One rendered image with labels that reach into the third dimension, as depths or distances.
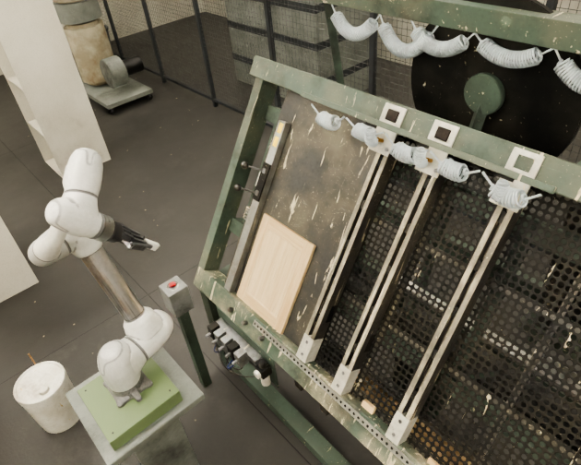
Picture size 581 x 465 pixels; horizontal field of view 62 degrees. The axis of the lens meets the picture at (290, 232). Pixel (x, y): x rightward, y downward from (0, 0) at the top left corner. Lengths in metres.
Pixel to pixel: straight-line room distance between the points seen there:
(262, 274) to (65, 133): 3.84
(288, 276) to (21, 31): 3.99
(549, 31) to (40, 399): 3.12
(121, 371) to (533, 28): 2.15
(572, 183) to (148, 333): 1.80
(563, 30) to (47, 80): 4.79
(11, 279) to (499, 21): 3.96
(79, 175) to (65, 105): 4.19
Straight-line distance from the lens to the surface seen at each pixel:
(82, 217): 1.62
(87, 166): 1.67
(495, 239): 1.77
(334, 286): 2.11
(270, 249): 2.45
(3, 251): 4.49
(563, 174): 1.69
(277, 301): 2.43
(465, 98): 2.35
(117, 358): 2.31
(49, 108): 5.79
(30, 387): 3.43
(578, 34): 2.05
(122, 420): 2.45
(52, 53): 5.69
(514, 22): 2.14
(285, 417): 3.01
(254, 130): 2.62
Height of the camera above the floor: 2.78
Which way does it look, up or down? 39 degrees down
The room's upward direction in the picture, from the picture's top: 7 degrees counter-clockwise
